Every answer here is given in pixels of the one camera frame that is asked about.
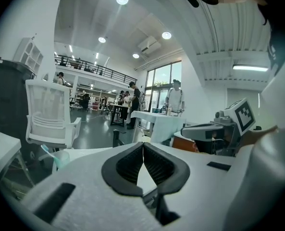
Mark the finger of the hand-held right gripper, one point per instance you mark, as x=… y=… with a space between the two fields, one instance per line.
x=197 y=131

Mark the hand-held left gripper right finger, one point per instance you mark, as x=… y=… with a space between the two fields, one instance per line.
x=204 y=184

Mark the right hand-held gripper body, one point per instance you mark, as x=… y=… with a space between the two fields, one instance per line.
x=243 y=117

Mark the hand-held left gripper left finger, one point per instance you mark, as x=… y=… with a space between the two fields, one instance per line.
x=89 y=196

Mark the person's right forearm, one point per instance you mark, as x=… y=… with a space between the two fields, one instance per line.
x=257 y=136

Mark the wooden vanity cabinet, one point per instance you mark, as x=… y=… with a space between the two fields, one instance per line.
x=183 y=143

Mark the teal cup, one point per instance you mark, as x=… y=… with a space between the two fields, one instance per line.
x=61 y=159

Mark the long ceiling lamp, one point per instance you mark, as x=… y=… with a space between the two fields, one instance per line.
x=250 y=68

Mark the teal toothbrush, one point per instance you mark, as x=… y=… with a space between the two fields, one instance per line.
x=48 y=153

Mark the large window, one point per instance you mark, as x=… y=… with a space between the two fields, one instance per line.
x=162 y=76

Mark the white office chair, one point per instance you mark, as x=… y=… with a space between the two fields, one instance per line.
x=48 y=126

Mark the black dining table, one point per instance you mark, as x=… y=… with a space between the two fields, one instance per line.
x=118 y=107

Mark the white ceiling air conditioner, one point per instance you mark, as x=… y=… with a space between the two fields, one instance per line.
x=149 y=44

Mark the white side table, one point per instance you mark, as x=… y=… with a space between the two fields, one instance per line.
x=0 y=148

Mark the black mezzanine railing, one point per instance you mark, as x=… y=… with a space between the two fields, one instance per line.
x=103 y=71

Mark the black cabinet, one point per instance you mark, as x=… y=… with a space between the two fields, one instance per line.
x=7 y=93

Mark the white arched shelf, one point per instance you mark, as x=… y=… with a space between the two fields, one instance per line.
x=28 y=54

